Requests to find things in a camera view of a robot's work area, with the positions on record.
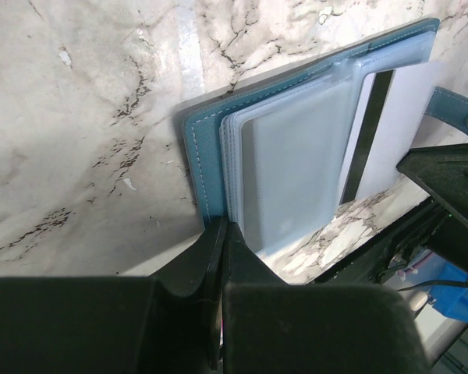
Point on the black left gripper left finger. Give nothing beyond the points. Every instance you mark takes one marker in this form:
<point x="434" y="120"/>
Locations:
<point x="167" y="322"/>

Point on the blue card holder wallet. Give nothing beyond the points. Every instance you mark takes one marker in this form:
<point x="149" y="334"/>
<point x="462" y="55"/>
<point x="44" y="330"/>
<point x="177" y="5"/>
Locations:
<point x="269" y="156"/>

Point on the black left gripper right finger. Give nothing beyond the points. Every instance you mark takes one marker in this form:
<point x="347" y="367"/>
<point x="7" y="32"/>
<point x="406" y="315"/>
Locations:
<point x="270" y="326"/>

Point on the blue plastic clip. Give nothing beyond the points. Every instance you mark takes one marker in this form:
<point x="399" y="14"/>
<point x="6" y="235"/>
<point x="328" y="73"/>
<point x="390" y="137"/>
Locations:
<point x="451" y="302"/>

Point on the white striped credit card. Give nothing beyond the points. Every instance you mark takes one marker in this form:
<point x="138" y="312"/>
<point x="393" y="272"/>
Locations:
<point x="391" y="106"/>

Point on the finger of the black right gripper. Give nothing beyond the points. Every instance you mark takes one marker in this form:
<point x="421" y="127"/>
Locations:
<point x="442" y="172"/>

